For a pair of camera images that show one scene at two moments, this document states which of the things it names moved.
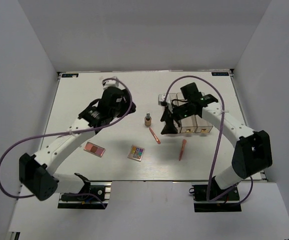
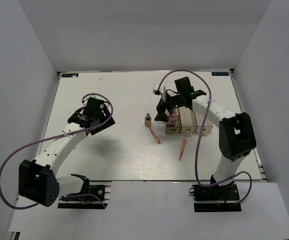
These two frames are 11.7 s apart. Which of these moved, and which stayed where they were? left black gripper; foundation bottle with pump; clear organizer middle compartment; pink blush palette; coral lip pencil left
Moved: pink blush palette; left black gripper
Stayed: clear organizer middle compartment; foundation bottle with pump; coral lip pencil left
